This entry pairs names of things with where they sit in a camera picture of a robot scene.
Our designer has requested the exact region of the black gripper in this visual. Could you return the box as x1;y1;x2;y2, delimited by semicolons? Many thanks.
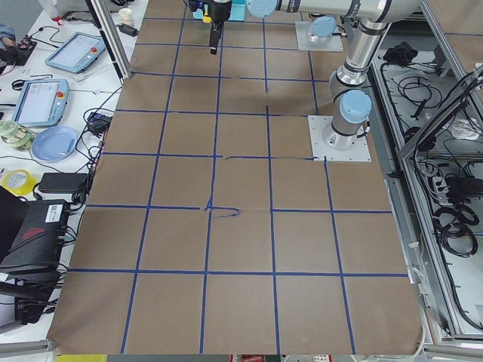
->
209;0;232;55

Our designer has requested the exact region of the yellow beetle toy car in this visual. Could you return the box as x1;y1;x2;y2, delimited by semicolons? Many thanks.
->
202;12;212;23

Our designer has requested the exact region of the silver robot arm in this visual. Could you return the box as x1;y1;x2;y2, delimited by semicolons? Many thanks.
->
309;15;337;44
247;0;421;152

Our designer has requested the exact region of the light blue plastic bin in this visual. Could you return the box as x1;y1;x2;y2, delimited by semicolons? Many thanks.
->
188;0;246;21

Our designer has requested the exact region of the white paper cup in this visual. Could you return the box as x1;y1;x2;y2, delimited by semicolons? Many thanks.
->
118;8;134;27

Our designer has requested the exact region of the teach pendant far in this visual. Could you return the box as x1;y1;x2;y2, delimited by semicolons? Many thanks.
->
45;32;106;74

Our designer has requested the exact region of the teach pendant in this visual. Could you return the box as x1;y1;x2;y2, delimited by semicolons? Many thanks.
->
12;79;70;127
45;32;106;74

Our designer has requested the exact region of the teach pendant near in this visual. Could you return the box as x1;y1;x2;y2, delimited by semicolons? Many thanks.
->
12;79;70;127

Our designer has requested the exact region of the blue plate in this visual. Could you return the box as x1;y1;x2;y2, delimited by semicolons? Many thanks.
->
30;126;78;162

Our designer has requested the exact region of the black power adapter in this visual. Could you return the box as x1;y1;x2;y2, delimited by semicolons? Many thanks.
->
38;173;88;194

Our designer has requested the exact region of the yellow tape roll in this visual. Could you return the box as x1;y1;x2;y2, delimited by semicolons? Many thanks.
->
2;170;37;196

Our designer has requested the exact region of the black laptop computer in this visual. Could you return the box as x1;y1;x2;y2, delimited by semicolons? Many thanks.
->
1;188;69;275

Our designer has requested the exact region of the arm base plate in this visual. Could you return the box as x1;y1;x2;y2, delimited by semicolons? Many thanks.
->
308;115;371;162
295;21;343;52

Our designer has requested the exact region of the aluminium frame post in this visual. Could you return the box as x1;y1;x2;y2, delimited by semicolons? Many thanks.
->
85;0;132;80

